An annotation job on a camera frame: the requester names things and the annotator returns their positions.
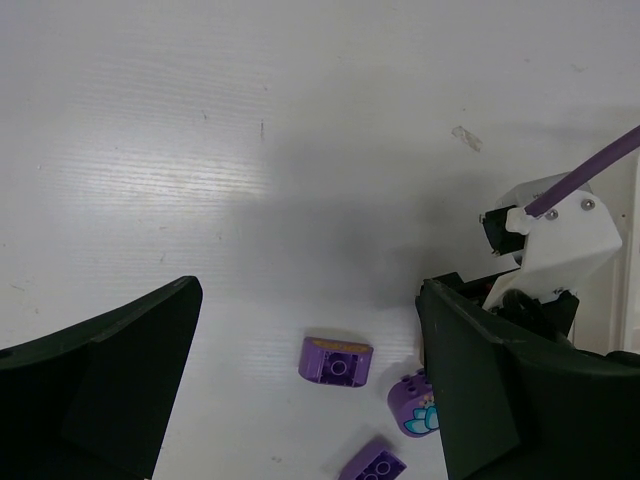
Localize purple curved lego brick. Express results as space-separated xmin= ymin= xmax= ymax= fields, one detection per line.
xmin=298 ymin=336 xmax=374 ymax=388

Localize round purple flower lego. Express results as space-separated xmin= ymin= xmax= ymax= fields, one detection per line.
xmin=387 ymin=368 xmax=439 ymax=438

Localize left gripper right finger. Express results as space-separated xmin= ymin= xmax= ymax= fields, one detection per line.
xmin=415 ymin=280 xmax=639 ymax=479

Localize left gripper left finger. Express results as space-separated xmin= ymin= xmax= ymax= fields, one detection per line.
xmin=1 ymin=276 xmax=203 ymax=479

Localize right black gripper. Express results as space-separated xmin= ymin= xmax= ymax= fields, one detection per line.
xmin=439 ymin=272 xmax=579 ymax=347

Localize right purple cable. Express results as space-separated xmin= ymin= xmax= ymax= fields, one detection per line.
xmin=524 ymin=122 xmax=640 ymax=219

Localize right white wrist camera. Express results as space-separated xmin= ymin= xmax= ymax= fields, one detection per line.
xmin=481 ymin=174 xmax=622 ymax=310

